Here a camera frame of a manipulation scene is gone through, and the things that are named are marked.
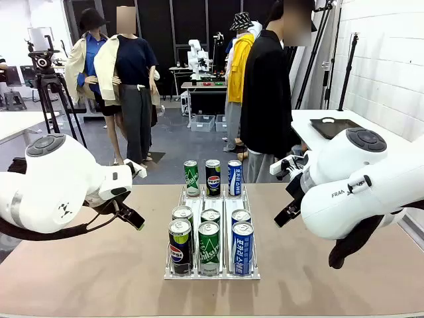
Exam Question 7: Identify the black serving tray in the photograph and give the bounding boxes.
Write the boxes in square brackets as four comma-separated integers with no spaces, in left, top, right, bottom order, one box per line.
[309,118,365,140]

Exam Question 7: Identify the clear acrylic can rack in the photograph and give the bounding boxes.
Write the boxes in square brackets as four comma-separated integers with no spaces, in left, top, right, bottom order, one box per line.
[164,185,262,281]

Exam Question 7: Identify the dark background work table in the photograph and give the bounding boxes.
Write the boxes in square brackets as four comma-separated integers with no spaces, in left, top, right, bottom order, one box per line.
[180,81,229,117]

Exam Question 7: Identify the green Chilsung cider can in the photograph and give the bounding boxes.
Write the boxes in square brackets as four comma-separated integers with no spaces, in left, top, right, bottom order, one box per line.
[184,160,201,197]
[197,221,221,277]
[200,209,221,227]

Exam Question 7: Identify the mannequin navy tee cream jacket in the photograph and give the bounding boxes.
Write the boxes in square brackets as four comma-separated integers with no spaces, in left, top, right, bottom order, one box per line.
[93,5,162,170]

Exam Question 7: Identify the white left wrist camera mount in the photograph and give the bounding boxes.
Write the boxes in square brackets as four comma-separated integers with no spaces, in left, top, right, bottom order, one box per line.
[123,158,148,180]

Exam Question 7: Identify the mannequin yellow hoodie bucket hat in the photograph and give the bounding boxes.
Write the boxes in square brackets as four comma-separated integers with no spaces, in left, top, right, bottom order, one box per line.
[223,11,262,153]

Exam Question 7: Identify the black slanted tripod stand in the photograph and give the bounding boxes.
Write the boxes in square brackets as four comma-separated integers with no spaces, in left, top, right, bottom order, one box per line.
[294,0,342,110]

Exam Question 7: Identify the black thin light stand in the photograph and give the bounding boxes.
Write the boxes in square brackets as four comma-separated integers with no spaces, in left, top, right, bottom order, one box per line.
[337,32,360,112]

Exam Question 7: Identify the white board panel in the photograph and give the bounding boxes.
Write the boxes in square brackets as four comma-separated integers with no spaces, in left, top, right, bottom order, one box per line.
[27,26,54,51]

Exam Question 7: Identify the blue Pocari Sweat can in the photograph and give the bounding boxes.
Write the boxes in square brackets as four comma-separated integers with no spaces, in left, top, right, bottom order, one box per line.
[231,209,252,227]
[227,160,243,197]
[231,221,254,276]

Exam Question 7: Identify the grey step stool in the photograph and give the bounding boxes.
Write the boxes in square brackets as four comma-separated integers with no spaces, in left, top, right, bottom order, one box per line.
[3,91,27,112]

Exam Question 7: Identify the black camera tripod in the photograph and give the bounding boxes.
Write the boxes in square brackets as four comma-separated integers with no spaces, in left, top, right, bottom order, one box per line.
[25,34,87,148]

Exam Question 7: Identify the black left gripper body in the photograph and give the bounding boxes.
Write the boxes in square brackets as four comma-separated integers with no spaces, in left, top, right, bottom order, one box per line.
[84,193,131,217]

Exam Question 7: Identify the black Pepsi can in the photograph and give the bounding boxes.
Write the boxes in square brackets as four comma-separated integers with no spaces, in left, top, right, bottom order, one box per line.
[205,159,222,197]
[171,205,194,229]
[168,219,194,276]

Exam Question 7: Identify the person in black cardigan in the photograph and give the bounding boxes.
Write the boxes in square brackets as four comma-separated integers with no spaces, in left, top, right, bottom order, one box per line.
[240,0,314,185]

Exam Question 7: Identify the mannequin black hat beige coat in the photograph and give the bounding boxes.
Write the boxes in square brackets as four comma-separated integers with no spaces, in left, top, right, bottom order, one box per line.
[64,8,129,166]

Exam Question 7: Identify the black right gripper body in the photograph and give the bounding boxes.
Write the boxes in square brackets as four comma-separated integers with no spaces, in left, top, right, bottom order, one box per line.
[285,171,311,208]

